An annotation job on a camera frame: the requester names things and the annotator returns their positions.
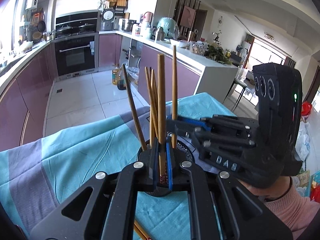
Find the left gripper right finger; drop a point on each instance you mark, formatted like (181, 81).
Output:
(174, 157)

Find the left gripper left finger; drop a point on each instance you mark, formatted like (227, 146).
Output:
(150, 178)

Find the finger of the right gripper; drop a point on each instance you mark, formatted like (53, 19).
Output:
(188, 124)
(171, 128)

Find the pink sleeved right forearm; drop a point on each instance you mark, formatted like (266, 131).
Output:
(295, 211)

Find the mint green kitchen appliance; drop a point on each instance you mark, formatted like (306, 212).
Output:
(170, 28)

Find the person's right hand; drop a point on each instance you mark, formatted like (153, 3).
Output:
(260, 189)

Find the black mesh utensil holder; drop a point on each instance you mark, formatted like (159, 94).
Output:
(175, 179)

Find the dark brown chopstick in holder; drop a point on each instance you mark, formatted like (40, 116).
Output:
(133, 110)

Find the green plant on counter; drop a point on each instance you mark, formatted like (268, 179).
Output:
(216, 53)

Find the cooking oil bottle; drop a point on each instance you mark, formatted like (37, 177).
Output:
(115, 74)

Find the teal and grey tablecloth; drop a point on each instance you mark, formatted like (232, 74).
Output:
(38, 176)

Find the steel cooking pot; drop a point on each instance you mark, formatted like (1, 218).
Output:
(126, 25)

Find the built-in black oven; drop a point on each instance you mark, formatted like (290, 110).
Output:
(76, 44)

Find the white rice cooker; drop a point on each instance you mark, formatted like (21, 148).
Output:
(107, 20)

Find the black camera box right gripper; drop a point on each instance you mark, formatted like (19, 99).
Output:
(279, 89)

